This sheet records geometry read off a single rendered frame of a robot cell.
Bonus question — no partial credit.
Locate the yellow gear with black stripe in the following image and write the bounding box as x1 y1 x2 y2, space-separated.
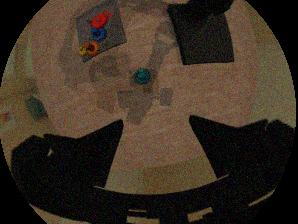
78 45 88 56

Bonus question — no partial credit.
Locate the teal gear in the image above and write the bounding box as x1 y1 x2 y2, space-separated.
133 68 150 85

